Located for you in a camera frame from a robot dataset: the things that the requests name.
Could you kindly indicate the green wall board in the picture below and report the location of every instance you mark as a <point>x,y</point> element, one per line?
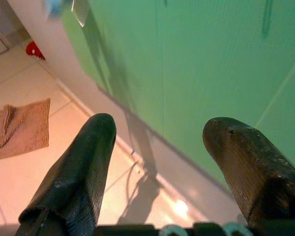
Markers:
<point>199,61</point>

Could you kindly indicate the red object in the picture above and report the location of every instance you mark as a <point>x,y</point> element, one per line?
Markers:
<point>34,50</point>

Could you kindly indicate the long clear tape strip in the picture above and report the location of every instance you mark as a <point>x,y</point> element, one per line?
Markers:
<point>79,12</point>

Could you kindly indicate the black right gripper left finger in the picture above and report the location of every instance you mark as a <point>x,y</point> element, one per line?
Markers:
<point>83,172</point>

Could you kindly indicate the brown floor towel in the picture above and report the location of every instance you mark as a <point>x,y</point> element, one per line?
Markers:
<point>19,130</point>

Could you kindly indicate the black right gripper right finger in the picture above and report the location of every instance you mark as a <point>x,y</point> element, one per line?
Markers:
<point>255,172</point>

